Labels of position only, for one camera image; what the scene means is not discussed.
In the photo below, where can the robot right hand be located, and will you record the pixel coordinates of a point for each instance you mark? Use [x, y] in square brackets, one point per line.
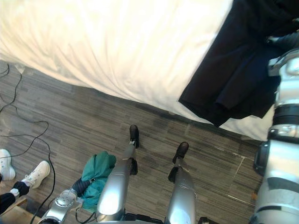
[283, 40]

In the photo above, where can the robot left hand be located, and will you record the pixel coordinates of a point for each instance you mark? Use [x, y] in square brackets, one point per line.
[81, 185]

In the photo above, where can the teal green cloth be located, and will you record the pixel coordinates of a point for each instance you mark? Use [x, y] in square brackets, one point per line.
[100, 163]

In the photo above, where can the black cloth garment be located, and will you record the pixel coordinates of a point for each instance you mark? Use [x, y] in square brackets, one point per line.
[233, 70]

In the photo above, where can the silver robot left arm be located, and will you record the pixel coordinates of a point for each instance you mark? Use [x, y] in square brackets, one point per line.
[61, 205]

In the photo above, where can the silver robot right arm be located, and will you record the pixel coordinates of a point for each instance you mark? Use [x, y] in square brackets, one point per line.
[280, 151]

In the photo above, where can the white bed with duvet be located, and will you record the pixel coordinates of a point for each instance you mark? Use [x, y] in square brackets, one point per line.
[121, 46]

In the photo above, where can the silver robot left leg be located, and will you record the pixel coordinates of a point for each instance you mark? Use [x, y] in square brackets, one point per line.
[116, 184]

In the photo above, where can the silver robot leg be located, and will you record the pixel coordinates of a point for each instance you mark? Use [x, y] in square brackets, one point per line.
[182, 196]
[116, 184]

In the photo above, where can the person's white shoe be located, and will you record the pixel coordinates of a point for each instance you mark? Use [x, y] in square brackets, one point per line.
[5, 163]
[37, 173]

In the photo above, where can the person's leg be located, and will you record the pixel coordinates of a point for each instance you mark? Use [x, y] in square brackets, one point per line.
[14, 193]

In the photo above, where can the light wooden board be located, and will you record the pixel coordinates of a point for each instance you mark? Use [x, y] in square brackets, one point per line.
[16, 213]

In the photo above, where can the black robot torso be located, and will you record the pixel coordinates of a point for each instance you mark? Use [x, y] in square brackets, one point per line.
[144, 219]

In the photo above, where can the dark robot left foot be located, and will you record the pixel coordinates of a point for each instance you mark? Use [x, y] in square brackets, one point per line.
[134, 135]

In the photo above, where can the dark robot foot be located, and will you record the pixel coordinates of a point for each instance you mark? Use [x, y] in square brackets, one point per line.
[134, 135]
[181, 151]

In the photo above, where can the silver robot right leg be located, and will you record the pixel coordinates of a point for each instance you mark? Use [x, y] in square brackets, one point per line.
[182, 196]

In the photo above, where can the dark robot right foot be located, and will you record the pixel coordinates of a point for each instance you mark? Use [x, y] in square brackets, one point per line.
[181, 151]

